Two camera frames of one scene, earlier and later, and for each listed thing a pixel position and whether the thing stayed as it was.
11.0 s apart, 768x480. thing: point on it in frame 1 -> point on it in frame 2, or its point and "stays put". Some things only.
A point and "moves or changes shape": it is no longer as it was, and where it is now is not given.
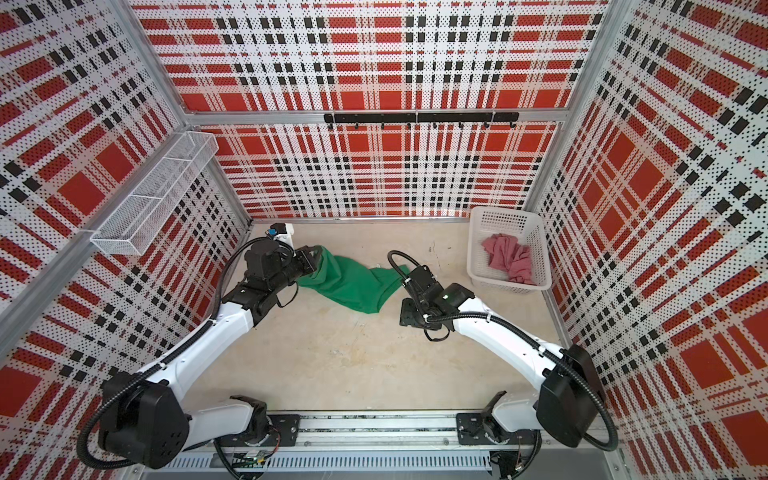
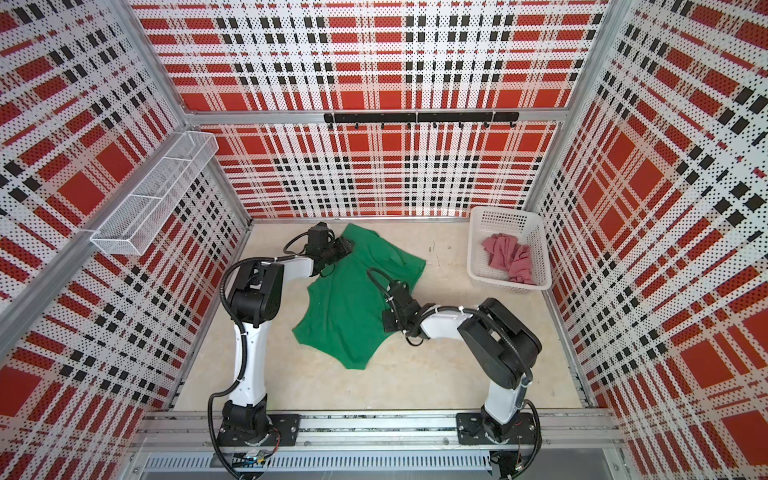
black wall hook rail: x=434 y=118 stays put
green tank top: x=358 y=286 moves or changes shape
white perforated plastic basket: x=508 y=250 stays put
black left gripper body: x=293 y=268 -> x=336 y=251
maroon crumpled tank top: x=507 y=255 stays put
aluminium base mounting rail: x=380 y=432 stays put
